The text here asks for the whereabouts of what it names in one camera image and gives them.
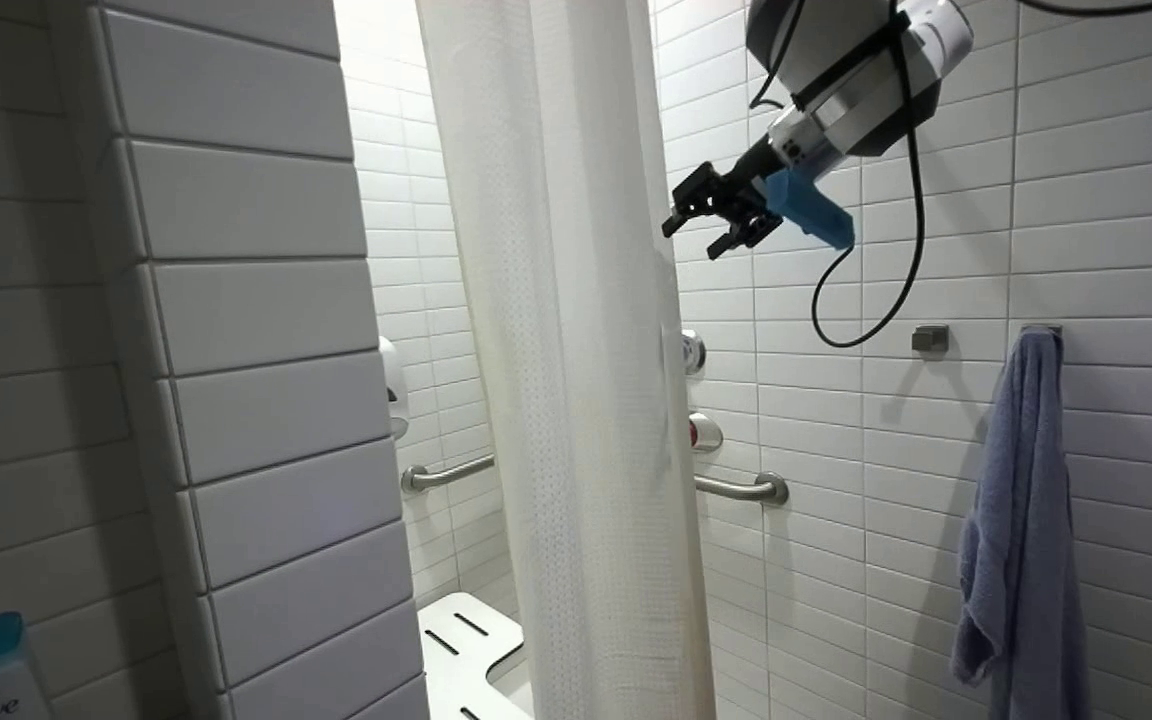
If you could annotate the long steel grab bar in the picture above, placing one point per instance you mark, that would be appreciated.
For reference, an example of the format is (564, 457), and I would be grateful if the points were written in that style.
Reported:
(743, 491)

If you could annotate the metal towel hook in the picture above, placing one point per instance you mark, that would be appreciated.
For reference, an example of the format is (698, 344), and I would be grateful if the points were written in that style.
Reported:
(930, 336)

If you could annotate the white folding shower seat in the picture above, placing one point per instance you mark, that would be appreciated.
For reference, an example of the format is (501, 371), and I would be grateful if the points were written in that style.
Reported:
(471, 662)

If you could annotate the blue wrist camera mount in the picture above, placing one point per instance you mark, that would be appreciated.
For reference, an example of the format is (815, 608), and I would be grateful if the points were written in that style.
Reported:
(809, 204)

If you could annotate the white shower curtain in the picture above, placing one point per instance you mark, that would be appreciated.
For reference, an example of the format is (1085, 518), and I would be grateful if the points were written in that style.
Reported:
(560, 372)

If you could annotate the blue hanging towel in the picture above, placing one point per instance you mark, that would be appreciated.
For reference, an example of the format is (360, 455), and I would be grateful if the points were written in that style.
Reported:
(1020, 532)

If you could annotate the short steel grab bar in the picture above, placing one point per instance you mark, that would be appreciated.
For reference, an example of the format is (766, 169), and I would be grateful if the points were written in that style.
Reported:
(451, 469)

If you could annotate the round chrome shower valve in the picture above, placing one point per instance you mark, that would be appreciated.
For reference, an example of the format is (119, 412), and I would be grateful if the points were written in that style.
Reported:
(695, 352)

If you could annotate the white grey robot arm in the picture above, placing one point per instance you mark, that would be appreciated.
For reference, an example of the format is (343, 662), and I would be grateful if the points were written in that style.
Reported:
(858, 64)

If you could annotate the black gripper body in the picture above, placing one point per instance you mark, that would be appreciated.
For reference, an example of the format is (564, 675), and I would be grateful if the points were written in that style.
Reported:
(743, 193)

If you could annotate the chrome shower valve with lever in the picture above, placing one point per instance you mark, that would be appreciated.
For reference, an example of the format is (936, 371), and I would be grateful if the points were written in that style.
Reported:
(704, 433)

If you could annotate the white soap dispenser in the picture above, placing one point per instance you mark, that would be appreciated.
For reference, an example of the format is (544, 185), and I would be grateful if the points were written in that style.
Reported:
(389, 385)

